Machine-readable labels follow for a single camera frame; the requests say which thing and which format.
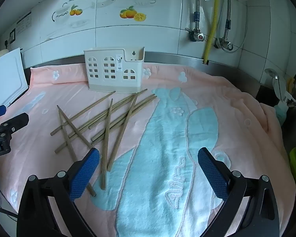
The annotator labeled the yellow gas hose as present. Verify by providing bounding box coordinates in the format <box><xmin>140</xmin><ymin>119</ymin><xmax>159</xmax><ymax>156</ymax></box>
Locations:
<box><xmin>203</xmin><ymin>0</ymin><xmax>225</xmax><ymax>65</ymax></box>

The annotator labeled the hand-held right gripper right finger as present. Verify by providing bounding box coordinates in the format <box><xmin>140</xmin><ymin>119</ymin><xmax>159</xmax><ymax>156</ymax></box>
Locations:
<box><xmin>197</xmin><ymin>147</ymin><xmax>280</xmax><ymax>237</ymax></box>

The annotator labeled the teal bottle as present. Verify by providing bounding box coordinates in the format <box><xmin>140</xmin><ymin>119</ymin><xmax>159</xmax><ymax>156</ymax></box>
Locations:
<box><xmin>273</xmin><ymin>104</ymin><xmax>289</xmax><ymax>126</ymax></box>

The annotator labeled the white plastic cutting board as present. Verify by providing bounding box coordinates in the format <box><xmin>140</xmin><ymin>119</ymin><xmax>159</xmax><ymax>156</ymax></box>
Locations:
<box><xmin>0</xmin><ymin>48</ymin><xmax>29</xmax><ymax>107</ymax></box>

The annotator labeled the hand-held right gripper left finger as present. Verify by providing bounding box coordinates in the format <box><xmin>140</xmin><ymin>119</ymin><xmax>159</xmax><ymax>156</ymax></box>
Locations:
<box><xmin>17</xmin><ymin>148</ymin><xmax>100</xmax><ymax>237</ymax></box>

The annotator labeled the metal ladle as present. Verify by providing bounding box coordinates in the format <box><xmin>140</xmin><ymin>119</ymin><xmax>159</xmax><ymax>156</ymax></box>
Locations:
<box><xmin>264</xmin><ymin>68</ymin><xmax>280</xmax><ymax>84</ymax></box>

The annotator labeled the white wall sticker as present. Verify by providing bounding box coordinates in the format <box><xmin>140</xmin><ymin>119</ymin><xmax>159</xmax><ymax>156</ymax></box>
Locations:
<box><xmin>16</xmin><ymin>11</ymin><xmax>32</xmax><ymax>35</ymax></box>

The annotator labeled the pink and blue printed towel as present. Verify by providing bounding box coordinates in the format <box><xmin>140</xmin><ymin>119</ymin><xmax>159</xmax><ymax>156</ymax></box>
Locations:
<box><xmin>0</xmin><ymin>63</ymin><xmax>290</xmax><ymax>237</ymax></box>

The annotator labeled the thin grey cable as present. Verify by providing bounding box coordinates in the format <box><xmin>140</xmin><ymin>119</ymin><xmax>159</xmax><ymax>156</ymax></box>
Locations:
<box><xmin>233</xmin><ymin>0</ymin><xmax>248</xmax><ymax>53</ymax></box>

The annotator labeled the metal water valve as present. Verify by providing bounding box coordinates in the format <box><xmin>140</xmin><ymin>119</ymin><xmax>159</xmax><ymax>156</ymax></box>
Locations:
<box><xmin>213</xmin><ymin>37</ymin><xmax>235</xmax><ymax>52</ymax></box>
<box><xmin>186</xmin><ymin>27</ymin><xmax>206</xmax><ymax>42</ymax></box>

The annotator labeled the cream plastic utensil holder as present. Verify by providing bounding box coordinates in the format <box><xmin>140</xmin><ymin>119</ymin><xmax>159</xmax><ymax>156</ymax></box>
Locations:
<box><xmin>83</xmin><ymin>46</ymin><xmax>146</xmax><ymax>94</ymax></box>

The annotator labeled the black cable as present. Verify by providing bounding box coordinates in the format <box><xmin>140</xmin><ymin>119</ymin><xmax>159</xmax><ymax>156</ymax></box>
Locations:
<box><xmin>0</xmin><ymin>204</ymin><xmax>19</xmax><ymax>221</ymax></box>

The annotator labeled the pile of wooden chopsticks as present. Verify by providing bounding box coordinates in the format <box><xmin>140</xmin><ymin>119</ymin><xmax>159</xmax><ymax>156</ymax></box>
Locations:
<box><xmin>50</xmin><ymin>88</ymin><xmax>158</xmax><ymax>198</ymax></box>

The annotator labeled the braided metal hose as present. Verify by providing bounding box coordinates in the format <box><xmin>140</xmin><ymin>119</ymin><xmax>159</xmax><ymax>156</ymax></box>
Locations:
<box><xmin>223</xmin><ymin>0</ymin><xmax>237</xmax><ymax>39</ymax></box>
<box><xmin>194</xmin><ymin>0</ymin><xmax>201</xmax><ymax>30</ymax></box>

